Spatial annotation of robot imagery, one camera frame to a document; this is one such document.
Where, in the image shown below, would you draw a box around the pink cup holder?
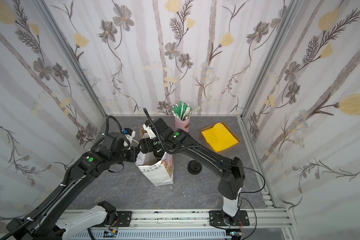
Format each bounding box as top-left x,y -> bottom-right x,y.
175,118 -> 190,133

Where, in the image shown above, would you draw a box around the aluminium mounting rail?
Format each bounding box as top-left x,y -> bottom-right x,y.
44,208 -> 295,240

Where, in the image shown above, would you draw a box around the black cup lid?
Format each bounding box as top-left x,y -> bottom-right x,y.
154,151 -> 165,161

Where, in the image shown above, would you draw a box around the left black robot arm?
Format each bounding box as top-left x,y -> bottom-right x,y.
2,129 -> 137,240

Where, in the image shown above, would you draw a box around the yellow napkins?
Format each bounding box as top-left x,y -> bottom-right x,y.
201,122 -> 240,153

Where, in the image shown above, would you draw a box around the stack of black lids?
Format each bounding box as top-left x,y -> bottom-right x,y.
188,160 -> 202,175

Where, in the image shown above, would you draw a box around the white cartoon paper gift bag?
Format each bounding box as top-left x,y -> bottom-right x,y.
136,152 -> 174,187

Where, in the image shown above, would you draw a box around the green white straw bundle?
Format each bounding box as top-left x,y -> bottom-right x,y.
172,102 -> 193,121

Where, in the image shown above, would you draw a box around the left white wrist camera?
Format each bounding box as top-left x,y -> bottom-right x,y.
122,128 -> 136,145

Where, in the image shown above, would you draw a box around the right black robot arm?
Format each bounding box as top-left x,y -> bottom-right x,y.
140,118 -> 245,225

